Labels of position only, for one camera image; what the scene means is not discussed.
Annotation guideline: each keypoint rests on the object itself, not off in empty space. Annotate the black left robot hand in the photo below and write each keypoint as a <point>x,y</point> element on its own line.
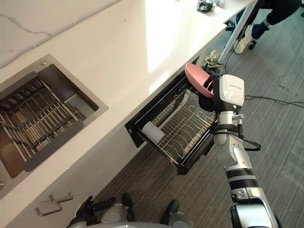
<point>88,209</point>

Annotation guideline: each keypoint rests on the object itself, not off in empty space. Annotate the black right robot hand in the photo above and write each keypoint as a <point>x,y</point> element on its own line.
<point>231,91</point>

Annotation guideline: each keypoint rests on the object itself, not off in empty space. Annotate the pink plastic bowl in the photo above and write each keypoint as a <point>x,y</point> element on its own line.
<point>198,78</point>

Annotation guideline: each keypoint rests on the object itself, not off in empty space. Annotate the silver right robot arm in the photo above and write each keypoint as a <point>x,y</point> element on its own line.
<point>240,164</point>

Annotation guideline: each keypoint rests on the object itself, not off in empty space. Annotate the white cup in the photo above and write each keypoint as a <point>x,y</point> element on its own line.
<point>153,132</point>

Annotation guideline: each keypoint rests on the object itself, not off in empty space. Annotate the black dishwasher drawer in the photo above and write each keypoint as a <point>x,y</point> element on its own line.
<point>166,152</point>

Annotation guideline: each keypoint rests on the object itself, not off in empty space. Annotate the roll-up sink drying rack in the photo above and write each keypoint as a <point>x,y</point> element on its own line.
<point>35,114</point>

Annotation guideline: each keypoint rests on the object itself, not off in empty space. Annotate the stainless steel sink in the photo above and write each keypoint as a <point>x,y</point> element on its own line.
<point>54,78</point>

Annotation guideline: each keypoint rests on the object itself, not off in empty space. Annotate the round sink drain knob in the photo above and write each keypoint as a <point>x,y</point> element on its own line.
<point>43,63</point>

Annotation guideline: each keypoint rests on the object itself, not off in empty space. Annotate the silver robot left leg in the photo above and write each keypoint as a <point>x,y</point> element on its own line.
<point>114,213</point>

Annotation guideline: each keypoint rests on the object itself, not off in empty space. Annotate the silver robot leg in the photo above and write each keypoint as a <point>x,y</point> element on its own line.
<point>179,219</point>
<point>114,213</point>

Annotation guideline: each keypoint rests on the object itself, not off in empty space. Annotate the yellow device under counter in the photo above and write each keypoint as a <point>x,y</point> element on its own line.
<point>212,61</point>

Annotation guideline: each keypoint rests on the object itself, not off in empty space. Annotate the dark robot left foot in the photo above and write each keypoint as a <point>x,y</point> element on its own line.
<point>127,204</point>

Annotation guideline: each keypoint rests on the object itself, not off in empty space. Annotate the dark robot foot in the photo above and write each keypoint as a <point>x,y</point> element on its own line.
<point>171,210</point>
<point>127,204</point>

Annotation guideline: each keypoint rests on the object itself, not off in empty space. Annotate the black chair caster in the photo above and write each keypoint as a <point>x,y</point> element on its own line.
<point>252,44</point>

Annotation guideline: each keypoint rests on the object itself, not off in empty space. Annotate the white table leg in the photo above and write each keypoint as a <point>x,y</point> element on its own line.
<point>235,31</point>

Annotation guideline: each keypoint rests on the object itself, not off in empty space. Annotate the black floor socket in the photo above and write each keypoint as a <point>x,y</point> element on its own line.
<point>229,22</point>

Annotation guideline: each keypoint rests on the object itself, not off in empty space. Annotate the person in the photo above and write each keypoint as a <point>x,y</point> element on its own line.
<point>266,22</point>

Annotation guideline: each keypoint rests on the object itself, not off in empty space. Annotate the dark robot right foot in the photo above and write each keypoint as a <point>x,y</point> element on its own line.
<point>171,210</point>

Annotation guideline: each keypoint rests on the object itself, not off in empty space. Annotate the black box on counter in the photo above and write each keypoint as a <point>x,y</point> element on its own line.
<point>205,5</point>

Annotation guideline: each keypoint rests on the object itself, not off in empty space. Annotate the silver robot right leg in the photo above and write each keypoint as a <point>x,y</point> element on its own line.
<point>179,219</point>

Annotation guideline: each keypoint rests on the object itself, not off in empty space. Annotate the dark grey sink tray frame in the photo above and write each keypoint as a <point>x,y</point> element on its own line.
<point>51,147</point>

